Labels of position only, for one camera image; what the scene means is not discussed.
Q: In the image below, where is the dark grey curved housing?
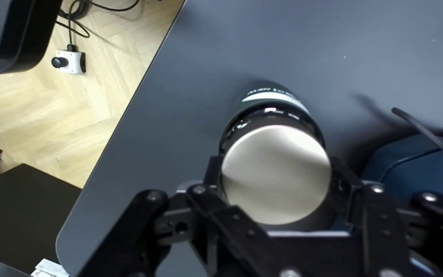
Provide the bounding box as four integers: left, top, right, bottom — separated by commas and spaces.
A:
0, 0, 65, 77

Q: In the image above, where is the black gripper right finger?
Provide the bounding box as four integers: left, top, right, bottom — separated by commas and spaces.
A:
328, 155, 443, 277

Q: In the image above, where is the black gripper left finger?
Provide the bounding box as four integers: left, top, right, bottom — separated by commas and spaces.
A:
77, 155, 250, 277

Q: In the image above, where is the blue tool box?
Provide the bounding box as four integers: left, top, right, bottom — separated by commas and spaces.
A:
359, 106, 443, 277

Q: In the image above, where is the black floor cable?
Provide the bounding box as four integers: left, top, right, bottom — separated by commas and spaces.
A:
57, 0, 142, 53

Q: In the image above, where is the black bottle with silver cap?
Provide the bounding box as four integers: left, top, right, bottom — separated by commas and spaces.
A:
219, 83, 334, 227

